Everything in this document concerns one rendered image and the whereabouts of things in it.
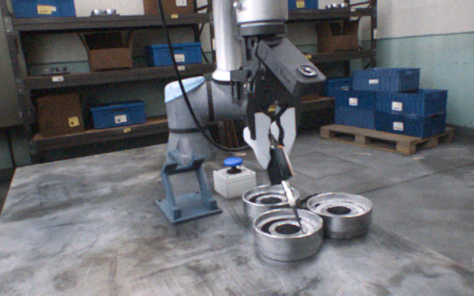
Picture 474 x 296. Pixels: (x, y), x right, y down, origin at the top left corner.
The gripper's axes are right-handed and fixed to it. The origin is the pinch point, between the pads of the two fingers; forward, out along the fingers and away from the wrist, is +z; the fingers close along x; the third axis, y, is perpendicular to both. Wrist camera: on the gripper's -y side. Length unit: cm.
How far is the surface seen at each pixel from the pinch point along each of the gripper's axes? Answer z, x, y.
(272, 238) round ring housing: 9.2, 4.8, -6.2
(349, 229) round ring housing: 11.1, -8.3, -6.9
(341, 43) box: -15, -301, 347
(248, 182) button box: 10.5, -5.0, 20.5
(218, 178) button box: 9.6, 0.2, 24.3
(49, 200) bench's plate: 13, 34, 45
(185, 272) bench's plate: 13.0, 16.7, -1.9
